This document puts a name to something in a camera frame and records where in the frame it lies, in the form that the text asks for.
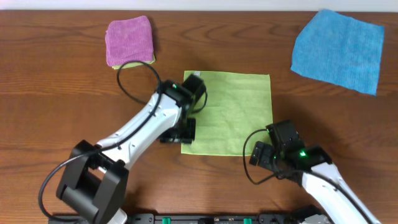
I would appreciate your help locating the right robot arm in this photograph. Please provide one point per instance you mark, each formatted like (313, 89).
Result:
(313, 170)

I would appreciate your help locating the folded green cloth under purple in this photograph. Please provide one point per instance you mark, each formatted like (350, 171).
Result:
(133, 64)

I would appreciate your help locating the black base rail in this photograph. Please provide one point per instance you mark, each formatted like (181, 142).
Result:
(265, 218)

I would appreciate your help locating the blue cloth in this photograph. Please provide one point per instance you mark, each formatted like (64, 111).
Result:
(340, 50)

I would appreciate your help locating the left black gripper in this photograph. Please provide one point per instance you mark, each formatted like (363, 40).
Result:
(190, 137)

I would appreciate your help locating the green microfiber cloth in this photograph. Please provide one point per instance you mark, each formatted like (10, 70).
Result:
(237, 105)

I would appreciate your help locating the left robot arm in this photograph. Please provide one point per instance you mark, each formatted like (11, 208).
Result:
(94, 183)

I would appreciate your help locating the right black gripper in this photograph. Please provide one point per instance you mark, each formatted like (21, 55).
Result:
(263, 162)

